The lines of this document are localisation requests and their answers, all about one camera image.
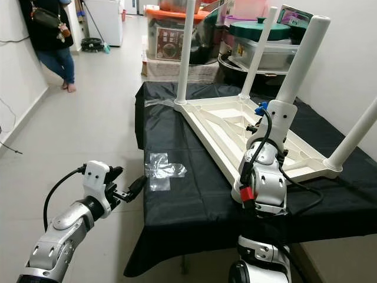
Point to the clear tape cross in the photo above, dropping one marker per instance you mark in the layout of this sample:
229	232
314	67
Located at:
162	171

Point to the black tablecloth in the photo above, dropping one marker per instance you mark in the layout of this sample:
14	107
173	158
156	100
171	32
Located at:
188	224

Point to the black wok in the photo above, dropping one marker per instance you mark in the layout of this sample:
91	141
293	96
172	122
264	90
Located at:
230	66

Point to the clear plastic storage container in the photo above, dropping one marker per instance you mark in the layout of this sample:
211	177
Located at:
280	56

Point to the clear tape strip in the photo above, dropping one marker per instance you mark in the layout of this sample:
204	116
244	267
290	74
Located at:
159	103

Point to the shiny black bag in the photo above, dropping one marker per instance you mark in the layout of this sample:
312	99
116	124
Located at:
212	44

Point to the green pot lid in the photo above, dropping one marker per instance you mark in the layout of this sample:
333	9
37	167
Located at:
250	29

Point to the translucent pink plastic container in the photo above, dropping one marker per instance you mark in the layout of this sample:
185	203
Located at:
248	9

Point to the framed picture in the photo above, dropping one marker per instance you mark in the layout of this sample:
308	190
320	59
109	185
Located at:
297	15

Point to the steel cooking pot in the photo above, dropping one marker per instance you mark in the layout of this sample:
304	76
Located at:
179	6

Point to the person in black apron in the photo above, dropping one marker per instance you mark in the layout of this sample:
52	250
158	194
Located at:
50	44

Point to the white chest freezer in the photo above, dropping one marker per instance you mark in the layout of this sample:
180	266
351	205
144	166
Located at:
106	23

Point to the black crossbody bag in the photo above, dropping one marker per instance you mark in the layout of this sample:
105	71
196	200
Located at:
46	17

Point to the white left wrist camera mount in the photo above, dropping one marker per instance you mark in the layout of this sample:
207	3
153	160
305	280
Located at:
96	175

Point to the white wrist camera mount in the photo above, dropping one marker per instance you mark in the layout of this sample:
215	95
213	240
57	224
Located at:
283	112
96	175

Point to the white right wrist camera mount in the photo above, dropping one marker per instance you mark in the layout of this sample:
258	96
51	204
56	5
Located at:
283	112

